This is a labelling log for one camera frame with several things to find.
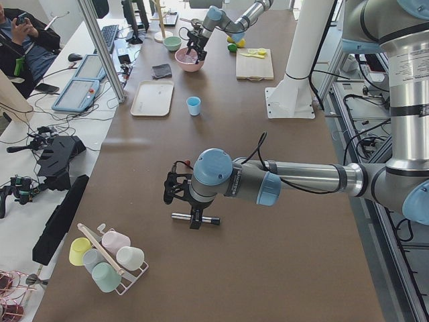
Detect pink bowl of ice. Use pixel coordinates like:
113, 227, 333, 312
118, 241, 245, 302
174, 47, 205, 72

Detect blue teach pendant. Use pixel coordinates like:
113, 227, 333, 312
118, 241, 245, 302
74, 54, 106, 81
52, 78, 100, 113

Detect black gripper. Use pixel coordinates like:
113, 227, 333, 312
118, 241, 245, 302
186, 28, 208, 64

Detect white wire cup rack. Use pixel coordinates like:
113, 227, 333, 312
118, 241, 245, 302
77, 223, 149, 295

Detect aluminium frame post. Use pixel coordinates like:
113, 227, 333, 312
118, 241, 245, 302
77, 0, 125, 103

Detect black computer mouse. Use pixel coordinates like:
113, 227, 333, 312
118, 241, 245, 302
68, 53, 82, 62

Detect white plastic cup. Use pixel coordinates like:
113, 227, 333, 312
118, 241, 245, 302
116, 246, 145, 271

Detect mint plastic cup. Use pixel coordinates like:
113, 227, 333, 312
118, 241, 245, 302
91, 262, 121, 292

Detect wooden cutting board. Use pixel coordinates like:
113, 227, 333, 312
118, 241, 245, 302
236, 48, 274, 81

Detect steel muddler black tip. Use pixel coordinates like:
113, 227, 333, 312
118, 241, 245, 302
171, 213, 221, 225

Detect black keyboard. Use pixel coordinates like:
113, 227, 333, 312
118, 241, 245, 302
101, 24, 119, 54

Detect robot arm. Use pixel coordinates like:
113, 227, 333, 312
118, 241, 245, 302
186, 0, 273, 64
164, 1, 428, 229

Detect yellow plastic cup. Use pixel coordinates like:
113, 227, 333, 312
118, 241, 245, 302
68, 237, 92, 266

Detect green lime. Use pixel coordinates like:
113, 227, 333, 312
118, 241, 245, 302
227, 43, 237, 52

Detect seated person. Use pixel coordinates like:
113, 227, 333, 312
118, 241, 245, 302
1, 7, 60, 98

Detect mint green bowl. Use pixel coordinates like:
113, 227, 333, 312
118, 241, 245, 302
163, 36, 182, 52

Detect grey plastic cup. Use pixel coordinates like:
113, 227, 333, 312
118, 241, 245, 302
82, 248, 105, 274

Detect wooden cup stand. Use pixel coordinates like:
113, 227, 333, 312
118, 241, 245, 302
150, 0, 173, 43

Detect pink plastic cup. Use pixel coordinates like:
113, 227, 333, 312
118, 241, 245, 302
101, 230, 131, 256

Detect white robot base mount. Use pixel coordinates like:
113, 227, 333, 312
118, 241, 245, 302
265, 0, 336, 119

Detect grey folded cloth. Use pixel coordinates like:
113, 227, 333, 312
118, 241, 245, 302
151, 64, 172, 79

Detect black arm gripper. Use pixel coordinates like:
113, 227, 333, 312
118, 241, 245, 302
163, 160, 203, 229

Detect cream rabbit tray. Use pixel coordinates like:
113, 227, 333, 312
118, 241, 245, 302
130, 80, 174, 117

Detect light blue plastic cup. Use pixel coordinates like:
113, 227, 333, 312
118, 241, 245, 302
186, 96, 201, 116

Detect black smartphone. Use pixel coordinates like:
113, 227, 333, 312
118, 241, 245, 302
34, 83, 60, 94

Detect black stand block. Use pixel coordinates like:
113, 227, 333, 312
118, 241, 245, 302
37, 136, 86, 191

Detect yellow plastic knife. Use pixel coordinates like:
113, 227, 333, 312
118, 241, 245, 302
239, 52, 265, 59

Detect long black bar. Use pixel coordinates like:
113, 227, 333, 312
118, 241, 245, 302
32, 174, 89, 266

